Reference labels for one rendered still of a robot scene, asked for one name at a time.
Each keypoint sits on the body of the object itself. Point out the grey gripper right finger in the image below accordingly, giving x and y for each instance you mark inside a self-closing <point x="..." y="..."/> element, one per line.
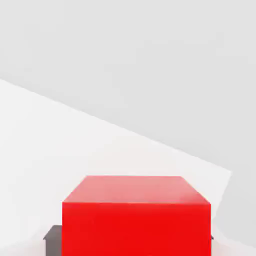
<point x="212" y="246"/>

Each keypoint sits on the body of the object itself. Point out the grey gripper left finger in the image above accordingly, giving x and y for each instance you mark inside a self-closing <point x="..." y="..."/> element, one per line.
<point x="53" y="242"/>

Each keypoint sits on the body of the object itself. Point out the small red cube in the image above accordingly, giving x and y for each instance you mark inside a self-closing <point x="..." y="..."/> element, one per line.
<point x="136" y="228"/>

